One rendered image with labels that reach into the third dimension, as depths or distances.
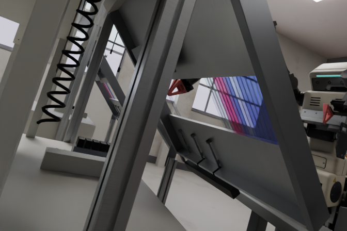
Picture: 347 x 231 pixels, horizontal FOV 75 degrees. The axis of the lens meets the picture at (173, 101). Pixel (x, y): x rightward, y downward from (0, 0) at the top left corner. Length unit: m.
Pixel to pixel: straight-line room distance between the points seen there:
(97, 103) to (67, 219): 3.40
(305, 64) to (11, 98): 5.83
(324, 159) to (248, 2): 1.08
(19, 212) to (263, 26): 0.51
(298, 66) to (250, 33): 5.37
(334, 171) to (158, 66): 1.20
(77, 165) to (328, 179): 1.11
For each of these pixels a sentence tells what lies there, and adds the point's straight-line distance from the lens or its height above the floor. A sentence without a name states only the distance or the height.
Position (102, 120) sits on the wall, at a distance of 3.84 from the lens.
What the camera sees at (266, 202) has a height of 0.69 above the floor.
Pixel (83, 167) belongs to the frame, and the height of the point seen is 0.64.
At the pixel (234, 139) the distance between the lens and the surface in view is 0.72.
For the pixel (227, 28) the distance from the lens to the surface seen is 0.52.
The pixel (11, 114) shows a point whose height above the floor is 0.79.
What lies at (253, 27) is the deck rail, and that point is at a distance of 0.44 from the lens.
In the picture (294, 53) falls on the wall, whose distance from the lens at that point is 5.72.
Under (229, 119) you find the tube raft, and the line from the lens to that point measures 0.70.
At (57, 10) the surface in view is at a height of 0.92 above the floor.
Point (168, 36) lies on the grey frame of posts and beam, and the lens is 0.30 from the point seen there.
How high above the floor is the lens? 0.83
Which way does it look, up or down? 4 degrees up
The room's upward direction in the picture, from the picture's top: 17 degrees clockwise
